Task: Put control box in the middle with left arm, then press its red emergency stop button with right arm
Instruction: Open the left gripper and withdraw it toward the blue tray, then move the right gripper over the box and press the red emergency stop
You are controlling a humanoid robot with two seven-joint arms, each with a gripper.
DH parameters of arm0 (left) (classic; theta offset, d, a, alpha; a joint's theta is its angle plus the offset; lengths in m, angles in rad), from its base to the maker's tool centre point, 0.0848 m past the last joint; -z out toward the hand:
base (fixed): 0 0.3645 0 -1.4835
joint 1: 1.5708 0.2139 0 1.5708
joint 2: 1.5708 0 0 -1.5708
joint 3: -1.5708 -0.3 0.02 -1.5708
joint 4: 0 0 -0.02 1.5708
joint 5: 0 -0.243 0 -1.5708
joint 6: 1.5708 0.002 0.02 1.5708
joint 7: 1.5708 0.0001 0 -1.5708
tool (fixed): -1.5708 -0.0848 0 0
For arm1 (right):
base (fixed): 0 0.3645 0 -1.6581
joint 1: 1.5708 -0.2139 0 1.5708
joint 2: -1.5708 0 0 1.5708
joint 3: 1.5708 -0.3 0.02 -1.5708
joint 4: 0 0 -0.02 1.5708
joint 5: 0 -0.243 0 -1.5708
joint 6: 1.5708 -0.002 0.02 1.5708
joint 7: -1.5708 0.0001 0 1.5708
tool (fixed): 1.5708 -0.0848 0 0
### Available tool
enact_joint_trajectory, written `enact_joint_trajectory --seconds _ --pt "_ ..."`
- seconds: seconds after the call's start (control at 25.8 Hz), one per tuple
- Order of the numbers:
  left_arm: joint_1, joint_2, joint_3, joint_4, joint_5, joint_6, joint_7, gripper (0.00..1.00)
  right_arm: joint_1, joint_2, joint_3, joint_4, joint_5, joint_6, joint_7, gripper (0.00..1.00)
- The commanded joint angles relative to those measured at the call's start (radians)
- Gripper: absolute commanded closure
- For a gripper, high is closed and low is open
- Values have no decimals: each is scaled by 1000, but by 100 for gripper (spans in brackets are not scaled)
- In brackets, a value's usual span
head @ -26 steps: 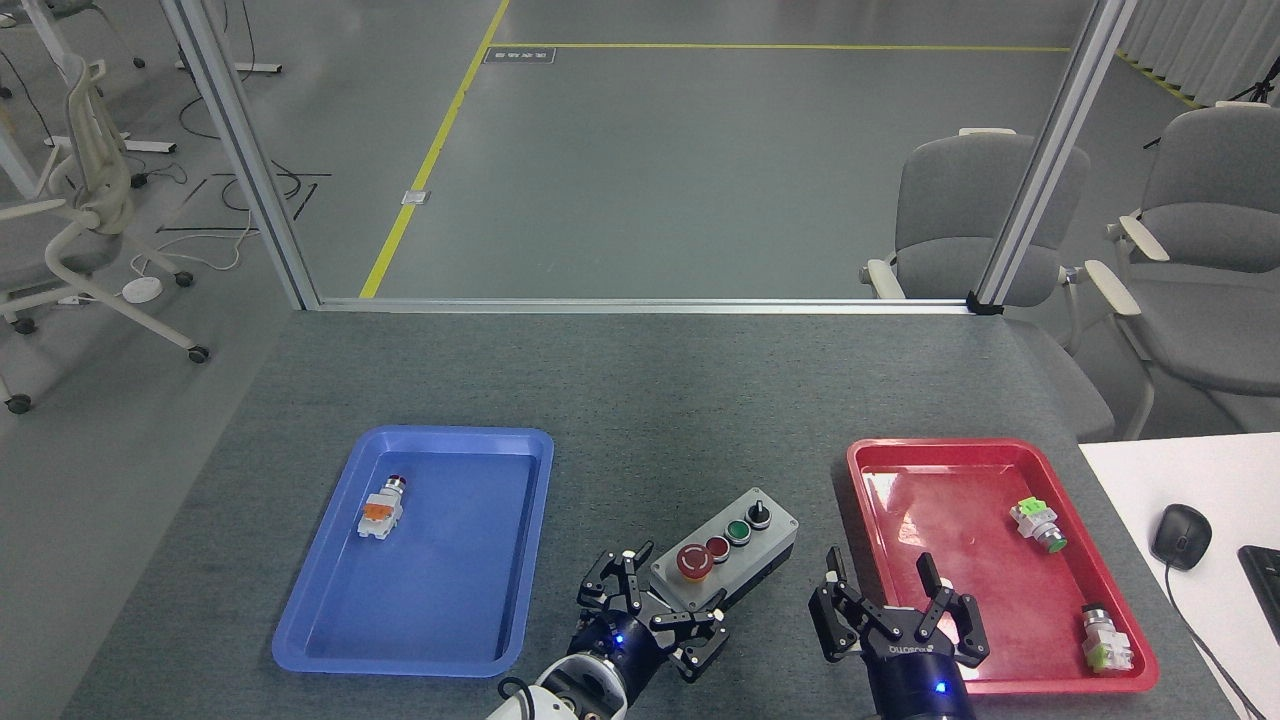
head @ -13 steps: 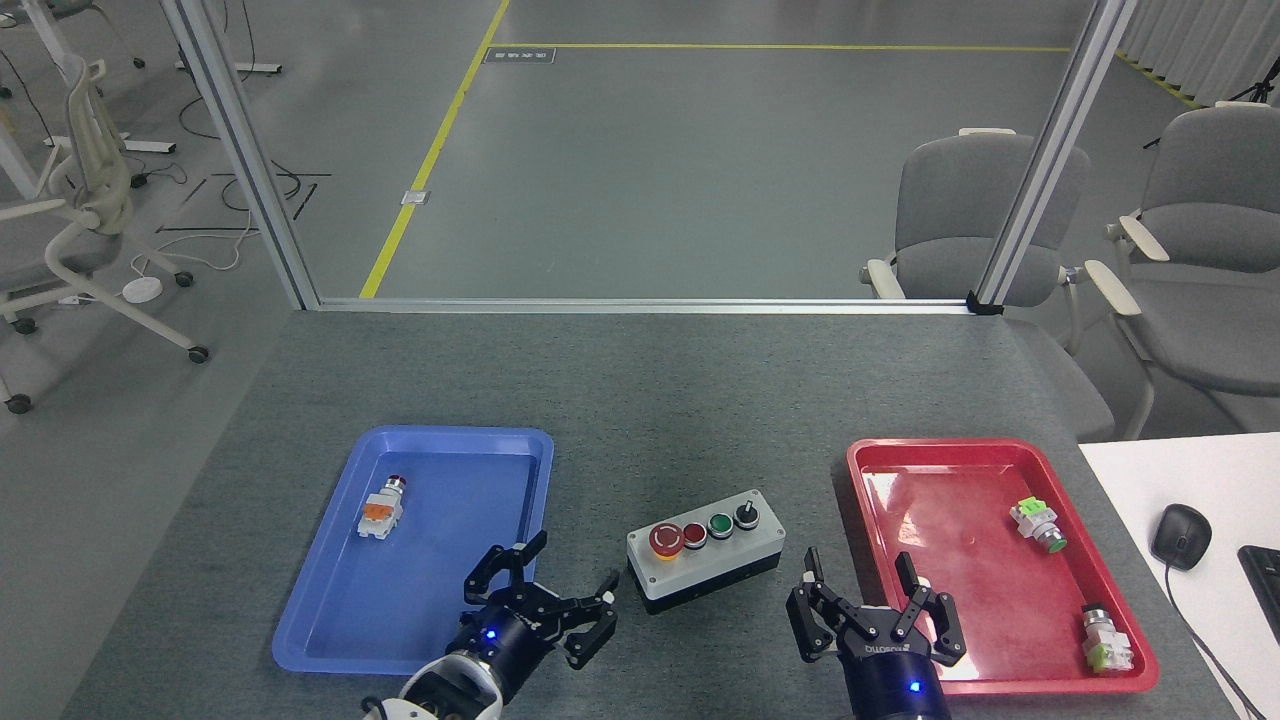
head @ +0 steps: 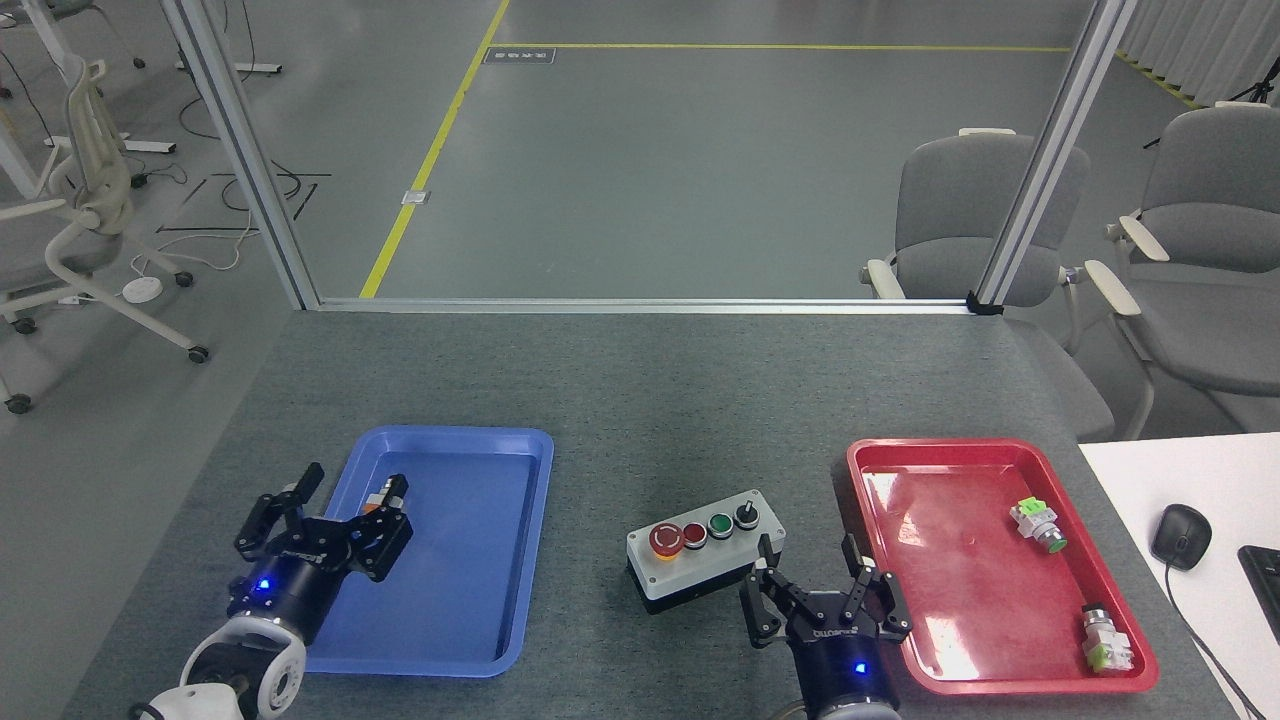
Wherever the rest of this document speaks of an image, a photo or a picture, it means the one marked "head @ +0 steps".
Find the grey control box with buttons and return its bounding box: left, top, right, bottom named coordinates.
left=625, top=488, right=788, bottom=616

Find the white pleated curtain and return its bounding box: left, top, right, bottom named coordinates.
left=1114, top=0, right=1280, bottom=109

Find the red push button orange block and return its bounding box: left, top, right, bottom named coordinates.
left=364, top=473, right=412, bottom=517

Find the red plastic tray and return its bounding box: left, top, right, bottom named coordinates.
left=845, top=436, right=1162, bottom=696

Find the white side table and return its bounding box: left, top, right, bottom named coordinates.
left=1077, top=431, right=1280, bottom=720

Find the green push button switch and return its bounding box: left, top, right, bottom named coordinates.
left=1008, top=497, right=1070, bottom=555

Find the blue plastic tray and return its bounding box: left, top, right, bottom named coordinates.
left=271, top=425, right=556, bottom=680

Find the silver push button green block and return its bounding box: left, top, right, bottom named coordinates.
left=1079, top=602, right=1136, bottom=674

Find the black mouse cable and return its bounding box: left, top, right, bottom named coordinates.
left=1164, top=565, right=1243, bottom=720

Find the grey chair with cream armrests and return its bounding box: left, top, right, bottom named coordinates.
left=859, top=127, right=1117, bottom=442
left=1084, top=100, right=1280, bottom=442

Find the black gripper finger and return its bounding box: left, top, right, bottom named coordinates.
left=739, top=534, right=819, bottom=652
left=234, top=461, right=327, bottom=561
left=322, top=494, right=415, bottom=584
left=838, top=532, right=914, bottom=645

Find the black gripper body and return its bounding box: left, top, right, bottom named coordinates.
left=226, top=552, right=347, bottom=647
left=784, top=618, right=903, bottom=717

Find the silver aluminium post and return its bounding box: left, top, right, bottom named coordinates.
left=966, top=0, right=1140, bottom=317
left=159, top=0, right=322, bottom=312

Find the silver aluminium rail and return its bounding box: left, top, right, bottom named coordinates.
left=314, top=296, right=977, bottom=317

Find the black tripod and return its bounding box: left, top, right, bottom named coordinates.
left=1142, top=78, right=1280, bottom=152

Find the white mesh office chair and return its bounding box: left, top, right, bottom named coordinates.
left=0, top=54, right=212, bottom=417

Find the white stand foot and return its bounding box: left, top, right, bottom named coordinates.
left=44, top=134, right=179, bottom=157
left=174, top=58, right=284, bottom=77

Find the black computer mouse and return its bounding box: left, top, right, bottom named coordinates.
left=1149, top=502, right=1215, bottom=573

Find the black keyboard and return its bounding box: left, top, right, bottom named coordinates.
left=1236, top=544, right=1280, bottom=647

